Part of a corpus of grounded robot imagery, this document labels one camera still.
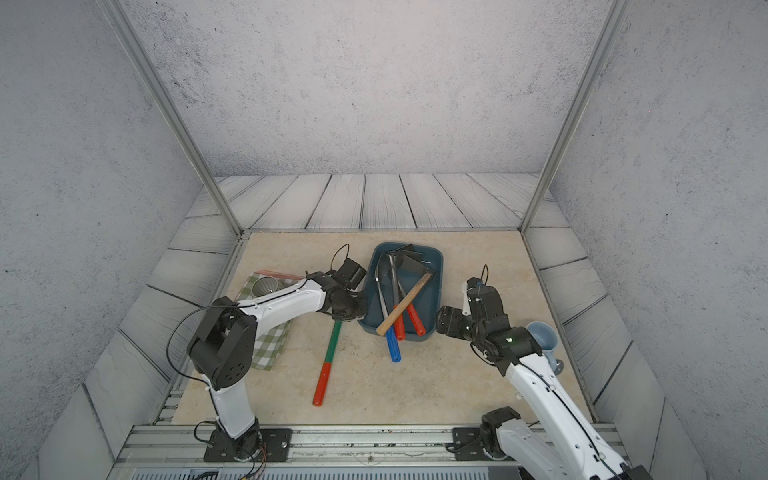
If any light blue mug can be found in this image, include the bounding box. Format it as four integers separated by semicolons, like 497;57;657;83
526;321;564;375

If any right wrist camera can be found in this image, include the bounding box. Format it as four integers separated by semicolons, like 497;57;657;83
461;281;471;316

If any grey hoe red grip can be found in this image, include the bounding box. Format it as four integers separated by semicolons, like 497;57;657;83
393;244;426;336
387;251;405;341

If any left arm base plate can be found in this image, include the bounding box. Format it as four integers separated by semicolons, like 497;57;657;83
203;426;293;464

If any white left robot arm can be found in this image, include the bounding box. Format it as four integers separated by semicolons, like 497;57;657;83
187;259;367;442

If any aluminium front rail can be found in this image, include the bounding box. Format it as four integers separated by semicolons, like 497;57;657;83
108;424;529;479

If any green white checkered cloth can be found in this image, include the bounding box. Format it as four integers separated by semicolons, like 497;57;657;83
235;272;300;371

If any teal plastic storage box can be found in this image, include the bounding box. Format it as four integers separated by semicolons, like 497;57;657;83
357;242;443;342

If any green hoe with red grip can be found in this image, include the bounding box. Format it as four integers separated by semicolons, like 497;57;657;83
312;320;342;407

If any wooden handled hoe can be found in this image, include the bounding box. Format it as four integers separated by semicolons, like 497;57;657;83
376;252;434;335

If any steel hoe with blue grip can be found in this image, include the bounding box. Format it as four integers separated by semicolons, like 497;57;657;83
373;254;403;364

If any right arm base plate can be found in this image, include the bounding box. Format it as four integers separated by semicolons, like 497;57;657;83
445;427;514;462

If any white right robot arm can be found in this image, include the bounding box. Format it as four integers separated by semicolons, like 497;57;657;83
436;277;651;479

